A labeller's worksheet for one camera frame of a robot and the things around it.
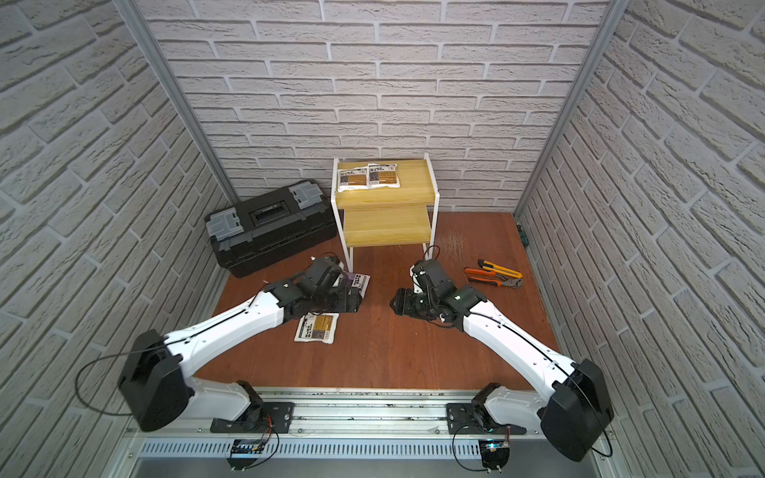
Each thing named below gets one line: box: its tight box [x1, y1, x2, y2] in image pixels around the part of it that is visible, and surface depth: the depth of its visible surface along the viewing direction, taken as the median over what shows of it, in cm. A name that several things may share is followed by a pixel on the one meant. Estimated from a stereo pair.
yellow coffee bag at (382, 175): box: [366, 163, 401, 190], surface depth 85 cm
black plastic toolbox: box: [205, 180, 338, 278], surface depth 97 cm
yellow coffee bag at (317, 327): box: [293, 311, 340, 345], surface depth 89 cm
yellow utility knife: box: [478, 258, 523, 279], surface depth 105 cm
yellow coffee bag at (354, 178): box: [336, 166, 369, 193], surface depth 83 cm
